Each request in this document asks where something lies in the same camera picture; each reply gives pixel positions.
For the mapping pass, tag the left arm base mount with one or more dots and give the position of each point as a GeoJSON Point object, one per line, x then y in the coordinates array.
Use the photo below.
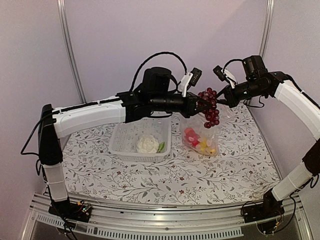
{"type": "Point", "coordinates": [80, 211]}

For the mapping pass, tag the front aluminium rail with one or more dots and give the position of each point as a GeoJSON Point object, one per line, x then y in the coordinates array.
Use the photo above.
{"type": "Point", "coordinates": [121, 220]}

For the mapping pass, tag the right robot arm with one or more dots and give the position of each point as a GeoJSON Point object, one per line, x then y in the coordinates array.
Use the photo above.
{"type": "Point", "coordinates": [259, 81]}

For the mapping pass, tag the aluminium frame post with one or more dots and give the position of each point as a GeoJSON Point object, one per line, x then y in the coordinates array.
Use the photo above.
{"type": "Point", "coordinates": [69, 50]}
{"type": "Point", "coordinates": [266, 30]}

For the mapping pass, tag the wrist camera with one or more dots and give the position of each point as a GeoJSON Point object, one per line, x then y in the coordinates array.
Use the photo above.
{"type": "Point", "coordinates": [225, 75]}
{"type": "Point", "coordinates": [189, 80]}

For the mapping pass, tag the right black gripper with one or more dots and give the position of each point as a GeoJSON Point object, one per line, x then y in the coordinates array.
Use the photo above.
{"type": "Point", "coordinates": [231, 100]}

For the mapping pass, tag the left aluminium frame post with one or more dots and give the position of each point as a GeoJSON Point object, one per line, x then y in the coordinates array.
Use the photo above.
{"type": "Point", "coordinates": [69, 50]}

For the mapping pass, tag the right aluminium frame post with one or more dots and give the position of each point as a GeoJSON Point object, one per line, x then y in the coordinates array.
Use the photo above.
{"type": "Point", "coordinates": [266, 30]}

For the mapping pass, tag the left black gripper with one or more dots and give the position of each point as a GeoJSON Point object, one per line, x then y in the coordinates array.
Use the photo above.
{"type": "Point", "coordinates": [190, 108]}

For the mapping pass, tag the floral table mat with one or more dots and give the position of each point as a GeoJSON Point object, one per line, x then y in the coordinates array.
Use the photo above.
{"type": "Point", "coordinates": [243, 169]}

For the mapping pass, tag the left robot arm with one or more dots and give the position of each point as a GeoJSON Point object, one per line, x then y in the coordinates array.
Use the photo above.
{"type": "Point", "coordinates": [159, 91]}

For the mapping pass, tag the clear zip top bag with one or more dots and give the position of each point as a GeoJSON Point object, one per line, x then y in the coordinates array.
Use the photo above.
{"type": "Point", "coordinates": [211, 134]}

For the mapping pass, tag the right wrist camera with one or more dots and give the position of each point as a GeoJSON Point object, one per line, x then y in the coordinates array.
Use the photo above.
{"type": "Point", "coordinates": [225, 75]}

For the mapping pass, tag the white plastic basket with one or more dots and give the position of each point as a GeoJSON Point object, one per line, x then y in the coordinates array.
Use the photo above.
{"type": "Point", "coordinates": [125, 136]}

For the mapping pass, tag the dark purple toy grapes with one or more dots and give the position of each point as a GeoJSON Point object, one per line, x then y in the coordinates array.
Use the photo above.
{"type": "Point", "coordinates": [212, 115]}

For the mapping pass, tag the small green toy vegetable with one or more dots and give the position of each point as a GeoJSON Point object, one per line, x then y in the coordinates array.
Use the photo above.
{"type": "Point", "coordinates": [161, 147]}

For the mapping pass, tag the red toy bell pepper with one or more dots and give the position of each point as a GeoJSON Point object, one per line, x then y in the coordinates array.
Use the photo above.
{"type": "Point", "coordinates": [190, 137]}

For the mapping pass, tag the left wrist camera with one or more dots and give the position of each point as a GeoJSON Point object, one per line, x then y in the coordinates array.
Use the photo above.
{"type": "Point", "coordinates": [189, 80]}

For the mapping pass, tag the white toy cauliflower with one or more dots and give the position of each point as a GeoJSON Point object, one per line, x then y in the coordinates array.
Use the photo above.
{"type": "Point", "coordinates": [147, 144]}

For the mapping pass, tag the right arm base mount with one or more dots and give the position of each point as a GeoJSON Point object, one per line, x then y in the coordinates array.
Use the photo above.
{"type": "Point", "coordinates": [262, 210]}

